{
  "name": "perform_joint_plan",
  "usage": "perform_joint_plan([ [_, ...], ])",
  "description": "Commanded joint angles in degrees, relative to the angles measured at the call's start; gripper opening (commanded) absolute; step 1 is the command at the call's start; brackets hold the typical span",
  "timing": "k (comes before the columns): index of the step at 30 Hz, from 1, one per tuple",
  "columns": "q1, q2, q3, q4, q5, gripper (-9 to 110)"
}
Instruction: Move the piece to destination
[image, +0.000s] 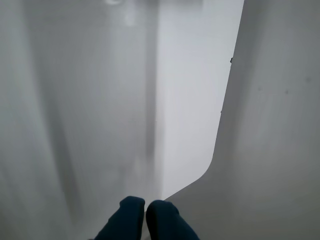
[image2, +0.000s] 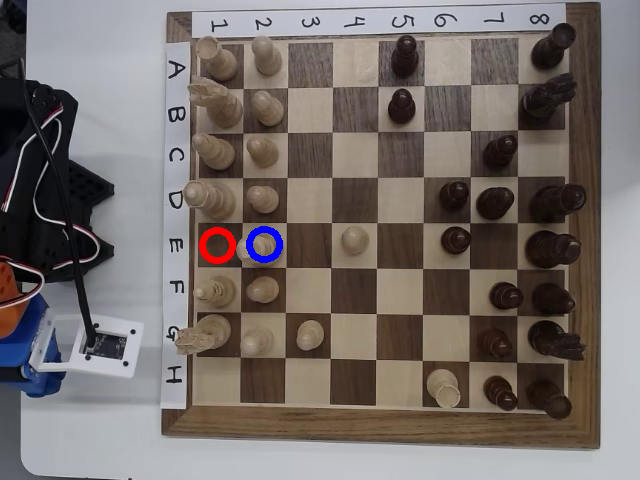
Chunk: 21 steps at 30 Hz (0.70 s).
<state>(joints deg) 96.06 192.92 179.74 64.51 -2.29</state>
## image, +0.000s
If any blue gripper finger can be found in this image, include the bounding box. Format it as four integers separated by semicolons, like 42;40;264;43
146;199;201;240
93;195;146;240

